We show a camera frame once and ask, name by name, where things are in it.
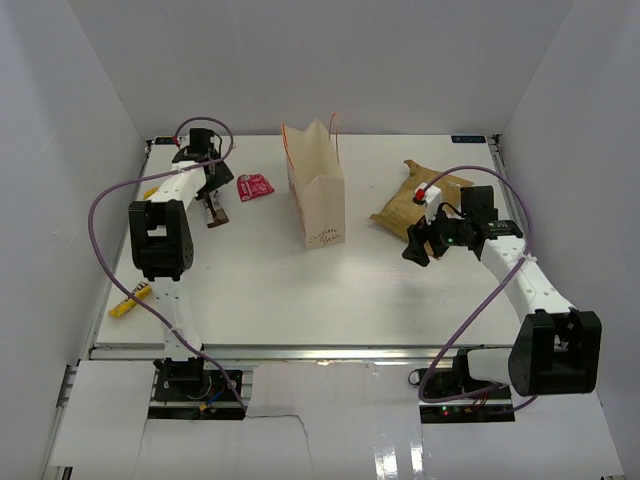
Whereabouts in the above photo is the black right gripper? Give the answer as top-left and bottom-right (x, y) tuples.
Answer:
(403, 200), (472, 267)

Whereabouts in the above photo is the brown chocolate bar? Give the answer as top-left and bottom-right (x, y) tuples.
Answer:
(203, 192), (229, 228)

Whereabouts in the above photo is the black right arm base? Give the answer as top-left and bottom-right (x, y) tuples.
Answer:
(419, 368), (515, 426)

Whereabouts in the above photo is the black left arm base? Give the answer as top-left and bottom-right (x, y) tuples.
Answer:
(148, 358), (245, 421)

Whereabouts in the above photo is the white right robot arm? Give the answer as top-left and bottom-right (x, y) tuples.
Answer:
(403, 183), (602, 403)

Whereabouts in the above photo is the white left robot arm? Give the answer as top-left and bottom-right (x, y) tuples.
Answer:
(128, 128), (233, 361)

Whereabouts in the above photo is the large brown snack bag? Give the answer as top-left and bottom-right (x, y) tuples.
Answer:
(370, 160), (473, 241)

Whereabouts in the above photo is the beige paper bag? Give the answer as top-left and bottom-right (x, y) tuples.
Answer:
(281, 119), (346, 251)

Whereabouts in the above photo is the red snack packet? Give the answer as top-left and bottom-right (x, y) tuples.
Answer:
(237, 174), (275, 202)

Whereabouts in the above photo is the blue table label left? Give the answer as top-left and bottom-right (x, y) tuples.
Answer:
(153, 136), (180, 147)

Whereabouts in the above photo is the blue table label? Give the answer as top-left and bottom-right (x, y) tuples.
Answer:
(153, 136), (180, 147)
(451, 135), (487, 144)

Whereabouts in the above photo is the yellow snack packet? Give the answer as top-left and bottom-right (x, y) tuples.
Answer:
(143, 187), (158, 200)

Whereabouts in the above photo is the blue table label right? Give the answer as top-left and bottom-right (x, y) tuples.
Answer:
(451, 135), (487, 144)

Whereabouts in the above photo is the yellow candy bar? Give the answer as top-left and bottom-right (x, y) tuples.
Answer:
(108, 282), (152, 318)

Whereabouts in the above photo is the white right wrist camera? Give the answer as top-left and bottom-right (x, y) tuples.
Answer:
(413, 182), (442, 223)

